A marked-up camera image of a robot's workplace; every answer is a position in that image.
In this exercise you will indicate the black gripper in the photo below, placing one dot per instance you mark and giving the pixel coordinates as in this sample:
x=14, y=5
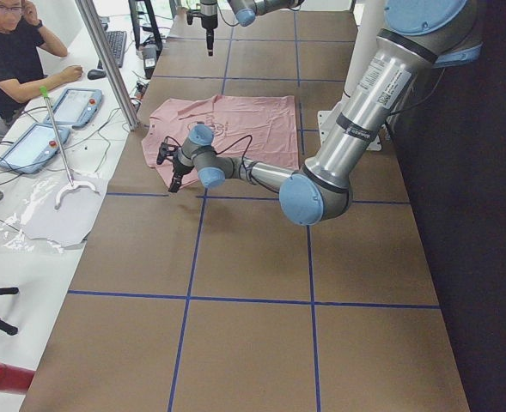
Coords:
x=179, y=166
x=208, y=18

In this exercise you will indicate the pink Snoopy t-shirt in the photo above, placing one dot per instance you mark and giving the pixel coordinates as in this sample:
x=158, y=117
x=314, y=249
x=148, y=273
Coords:
x=263, y=128

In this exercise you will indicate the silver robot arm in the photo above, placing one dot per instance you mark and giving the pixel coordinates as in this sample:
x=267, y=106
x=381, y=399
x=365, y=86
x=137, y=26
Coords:
x=415, y=36
x=245, y=12

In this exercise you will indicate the black power adapter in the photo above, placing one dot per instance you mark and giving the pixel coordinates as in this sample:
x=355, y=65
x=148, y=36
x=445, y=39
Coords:
x=150, y=56

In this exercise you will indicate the black keyboard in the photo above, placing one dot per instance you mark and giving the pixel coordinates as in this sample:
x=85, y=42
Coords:
x=117, y=42

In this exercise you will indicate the white paper sheet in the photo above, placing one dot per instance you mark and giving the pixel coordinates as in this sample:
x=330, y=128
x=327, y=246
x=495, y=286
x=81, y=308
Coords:
x=70, y=223

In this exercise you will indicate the black computer mouse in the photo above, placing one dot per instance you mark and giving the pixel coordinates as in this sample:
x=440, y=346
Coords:
x=96, y=74

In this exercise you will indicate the far blue teach pendant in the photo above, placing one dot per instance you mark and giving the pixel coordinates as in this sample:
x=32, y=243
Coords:
x=76, y=107

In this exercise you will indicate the blue teach pendant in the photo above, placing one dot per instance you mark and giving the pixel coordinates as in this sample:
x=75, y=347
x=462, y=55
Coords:
x=31, y=151
x=76, y=107

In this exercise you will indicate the near blue teach pendant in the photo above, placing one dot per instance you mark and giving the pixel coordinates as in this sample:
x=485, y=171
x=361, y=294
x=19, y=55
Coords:
x=31, y=151

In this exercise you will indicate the seated person black shirt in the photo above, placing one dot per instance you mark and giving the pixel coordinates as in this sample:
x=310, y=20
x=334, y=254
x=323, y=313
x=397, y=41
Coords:
x=22, y=34

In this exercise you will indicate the red cylinder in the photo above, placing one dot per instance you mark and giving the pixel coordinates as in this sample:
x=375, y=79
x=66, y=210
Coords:
x=15, y=380

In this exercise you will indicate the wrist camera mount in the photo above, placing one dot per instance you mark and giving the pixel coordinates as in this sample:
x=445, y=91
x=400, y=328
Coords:
x=166, y=152
x=191, y=15

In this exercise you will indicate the aluminium frame post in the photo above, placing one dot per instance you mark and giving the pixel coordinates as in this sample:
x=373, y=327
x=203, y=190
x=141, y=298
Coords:
x=91, y=21

